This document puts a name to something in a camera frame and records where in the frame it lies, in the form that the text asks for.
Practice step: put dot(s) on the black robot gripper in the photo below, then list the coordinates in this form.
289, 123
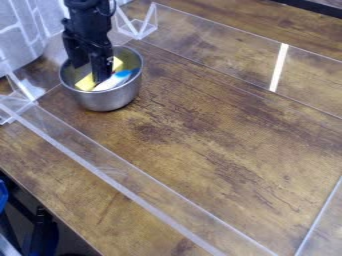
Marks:
86, 35

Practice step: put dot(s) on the yellow butter block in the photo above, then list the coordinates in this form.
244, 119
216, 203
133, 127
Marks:
86, 84

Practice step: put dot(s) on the white blue tube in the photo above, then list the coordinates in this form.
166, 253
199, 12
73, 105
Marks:
118, 79

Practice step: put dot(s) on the stainless steel bowl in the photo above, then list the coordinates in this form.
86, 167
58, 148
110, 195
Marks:
114, 98

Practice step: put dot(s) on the grey brick pattern cloth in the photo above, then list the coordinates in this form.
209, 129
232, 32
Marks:
29, 23

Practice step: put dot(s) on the blue object under table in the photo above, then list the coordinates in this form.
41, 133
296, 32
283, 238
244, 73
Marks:
3, 195

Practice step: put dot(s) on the black table leg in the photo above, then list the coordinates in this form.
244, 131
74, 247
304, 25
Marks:
45, 238

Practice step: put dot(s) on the clear acrylic barrier frame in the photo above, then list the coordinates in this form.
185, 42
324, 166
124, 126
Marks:
221, 163

